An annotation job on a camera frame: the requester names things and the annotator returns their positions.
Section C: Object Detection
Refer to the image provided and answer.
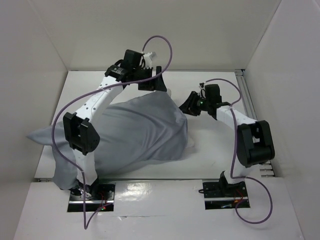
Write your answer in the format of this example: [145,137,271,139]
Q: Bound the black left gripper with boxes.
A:
[132,66,167,92]

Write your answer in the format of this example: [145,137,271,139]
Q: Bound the white pillow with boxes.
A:
[166,88,195,149]

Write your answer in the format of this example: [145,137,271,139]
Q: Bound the grey pillowcase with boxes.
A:
[25,90,189,191]

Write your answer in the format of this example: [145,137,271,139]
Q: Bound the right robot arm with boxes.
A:
[179,83,275,196]

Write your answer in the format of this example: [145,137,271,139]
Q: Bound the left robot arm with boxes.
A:
[62,49,167,200]

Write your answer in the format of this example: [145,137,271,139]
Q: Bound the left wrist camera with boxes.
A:
[143,51,157,69]

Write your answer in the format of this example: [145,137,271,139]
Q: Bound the aluminium frame rail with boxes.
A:
[234,69,257,120]

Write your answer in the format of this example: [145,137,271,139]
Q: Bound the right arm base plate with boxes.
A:
[198,180,250,210]

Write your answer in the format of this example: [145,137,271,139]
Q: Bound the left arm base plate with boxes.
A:
[67,182,116,213]

